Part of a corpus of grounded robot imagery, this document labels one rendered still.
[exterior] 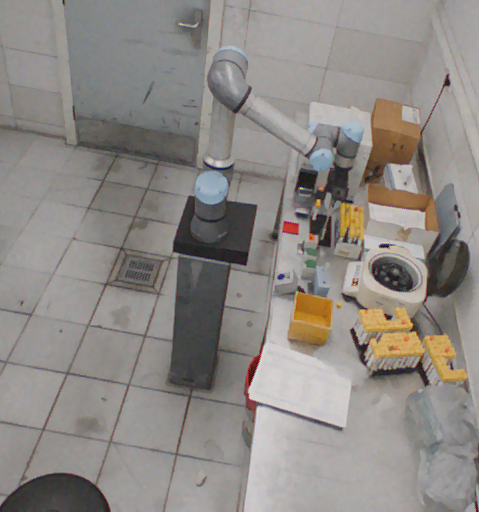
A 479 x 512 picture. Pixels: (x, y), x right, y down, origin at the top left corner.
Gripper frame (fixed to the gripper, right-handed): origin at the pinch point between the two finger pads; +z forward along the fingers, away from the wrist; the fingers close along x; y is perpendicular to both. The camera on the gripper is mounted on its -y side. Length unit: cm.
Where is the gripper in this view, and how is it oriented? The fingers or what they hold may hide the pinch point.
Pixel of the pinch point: (330, 209)
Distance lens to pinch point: 215.7
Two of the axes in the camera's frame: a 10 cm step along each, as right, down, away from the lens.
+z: -1.3, 7.1, 7.0
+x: -9.8, -1.7, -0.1
